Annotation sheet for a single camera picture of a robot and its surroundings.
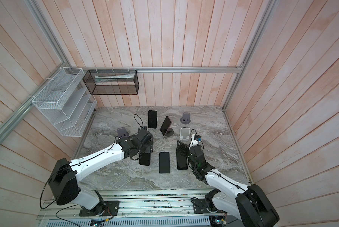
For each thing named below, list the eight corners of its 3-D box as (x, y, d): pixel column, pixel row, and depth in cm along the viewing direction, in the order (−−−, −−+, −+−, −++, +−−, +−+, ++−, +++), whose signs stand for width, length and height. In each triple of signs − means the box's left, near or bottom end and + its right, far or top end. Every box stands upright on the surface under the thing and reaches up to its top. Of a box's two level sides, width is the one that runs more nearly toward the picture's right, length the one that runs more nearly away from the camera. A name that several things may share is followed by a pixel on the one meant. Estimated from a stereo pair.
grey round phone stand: (183, 125, 112) (184, 119, 106) (179, 120, 116) (180, 113, 110) (191, 123, 114) (192, 116, 108) (187, 117, 117) (188, 111, 111)
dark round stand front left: (119, 138, 103) (116, 132, 96) (120, 133, 106) (117, 126, 99) (128, 138, 103) (125, 132, 96) (129, 133, 106) (126, 126, 99)
